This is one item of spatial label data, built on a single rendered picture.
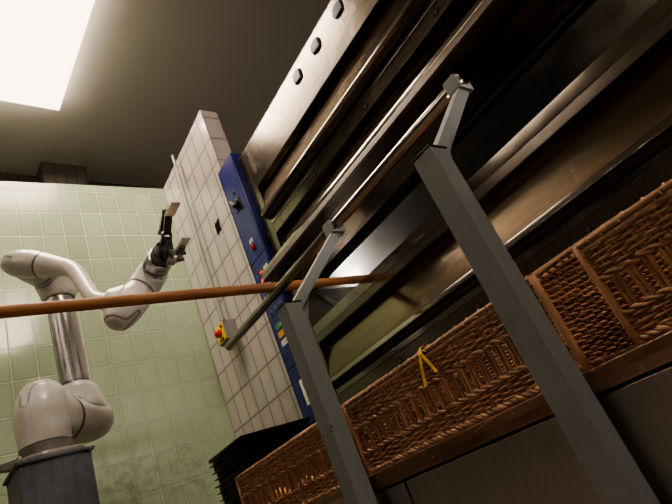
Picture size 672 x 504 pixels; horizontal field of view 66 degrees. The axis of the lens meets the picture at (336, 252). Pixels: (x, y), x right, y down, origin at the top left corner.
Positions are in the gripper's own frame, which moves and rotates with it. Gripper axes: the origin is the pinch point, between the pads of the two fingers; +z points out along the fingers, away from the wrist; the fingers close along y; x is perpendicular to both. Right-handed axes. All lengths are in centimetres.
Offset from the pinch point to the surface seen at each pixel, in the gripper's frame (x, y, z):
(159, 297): 15.4, 30.1, 7.3
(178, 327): -42, -17, -117
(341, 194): -43, 9, 28
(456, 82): -17, 34, 92
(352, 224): -55, 12, 15
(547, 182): -55, 46, 80
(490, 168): -55, 33, 70
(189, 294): 7.1, 30.0, 7.4
